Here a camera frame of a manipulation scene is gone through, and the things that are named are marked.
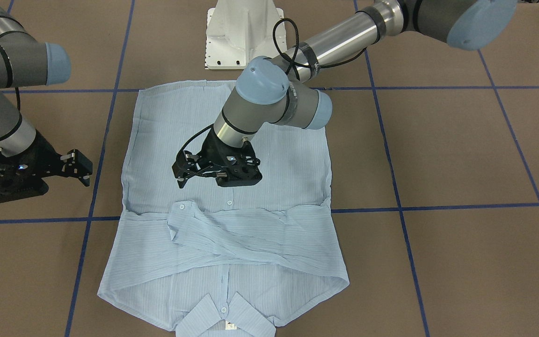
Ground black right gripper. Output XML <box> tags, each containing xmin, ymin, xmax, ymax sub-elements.
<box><xmin>0</xmin><ymin>132</ymin><xmax>93</xmax><ymax>203</ymax></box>

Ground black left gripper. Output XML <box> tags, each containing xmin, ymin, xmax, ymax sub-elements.
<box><xmin>172</xmin><ymin>130</ymin><xmax>262</xmax><ymax>189</ymax></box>

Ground light blue button shirt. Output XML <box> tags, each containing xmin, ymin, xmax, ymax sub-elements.
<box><xmin>98</xmin><ymin>80</ymin><xmax>350</xmax><ymax>337</ymax></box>

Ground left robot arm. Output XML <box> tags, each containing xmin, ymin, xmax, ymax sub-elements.
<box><xmin>172</xmin><ymin>0</ymin><xmax>517</xmax><ymax>188</ymax></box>

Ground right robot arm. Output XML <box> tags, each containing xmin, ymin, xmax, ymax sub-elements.
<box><xmin>0</xmin><ymin>6</ymin><xmax>93</xmax><ymax>203</ymax></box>

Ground white camera mast base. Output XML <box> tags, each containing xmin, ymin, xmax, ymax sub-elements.
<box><xmin>205</xmin><ymin>0</ymin><xmax>287</xmax><ymax>70</ymax></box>

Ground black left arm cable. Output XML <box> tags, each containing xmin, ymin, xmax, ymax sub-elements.
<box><xmin>176</xmin><ymin>18</ymin><xmax>368</xmax><ymax>164</ymax></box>

